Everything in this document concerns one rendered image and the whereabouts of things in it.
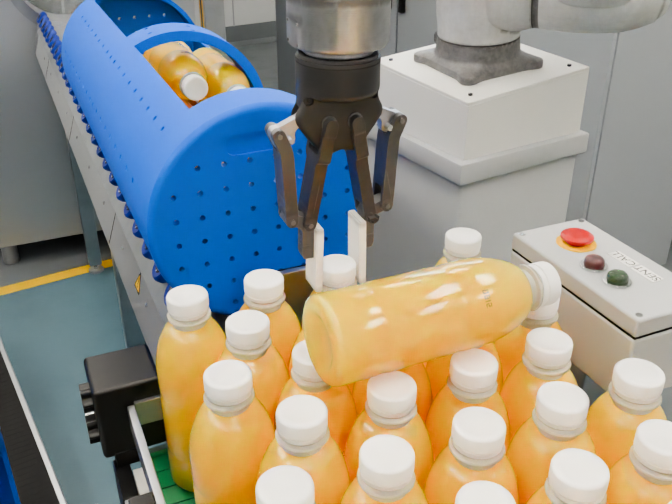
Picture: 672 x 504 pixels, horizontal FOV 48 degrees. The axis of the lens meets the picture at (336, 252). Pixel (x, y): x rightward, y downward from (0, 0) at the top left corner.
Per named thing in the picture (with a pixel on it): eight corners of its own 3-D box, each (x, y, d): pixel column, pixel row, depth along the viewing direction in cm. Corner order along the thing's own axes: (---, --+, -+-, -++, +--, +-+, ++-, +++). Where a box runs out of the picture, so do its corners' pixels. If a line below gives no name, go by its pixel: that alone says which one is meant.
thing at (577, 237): (578, 233, 87) (580, 224, 87) (599, 246, 84) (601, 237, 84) (552, 239, 86) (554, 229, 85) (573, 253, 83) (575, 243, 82)
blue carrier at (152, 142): (202, 109, 175) (189, -21, 161) (369, 292, 105) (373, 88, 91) (73, 127, 165) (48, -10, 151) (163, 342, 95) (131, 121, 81)
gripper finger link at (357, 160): (332, 107, 71) (346, 102, 71) (353, 209, 77) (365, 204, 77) (349, 120, 68) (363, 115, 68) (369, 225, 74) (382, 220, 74)
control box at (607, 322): (570, 289, 96) (582, 215, 91) (694, 380, 80) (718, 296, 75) (503, 306, 92) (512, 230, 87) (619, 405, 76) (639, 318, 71)
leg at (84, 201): (102, 266, 304) (77, 114, 274) (105, 272, 299) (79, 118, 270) (87, 268, 302) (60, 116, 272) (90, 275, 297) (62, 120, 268)
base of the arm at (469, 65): (474, 37, 159) (475, 10, 156) (546, 66, 142) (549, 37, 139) (399, 54, 152) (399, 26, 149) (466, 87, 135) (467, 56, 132)
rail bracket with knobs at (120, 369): (172, 409, 91) (163, 337, 86) (187, 447, 85) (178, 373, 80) (87, 431, 87) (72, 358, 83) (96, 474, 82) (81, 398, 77)
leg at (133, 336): (155, 415, 225) (127, 225, 195) (159, 428, 220) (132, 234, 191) (135, 421, 223) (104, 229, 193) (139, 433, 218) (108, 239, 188)
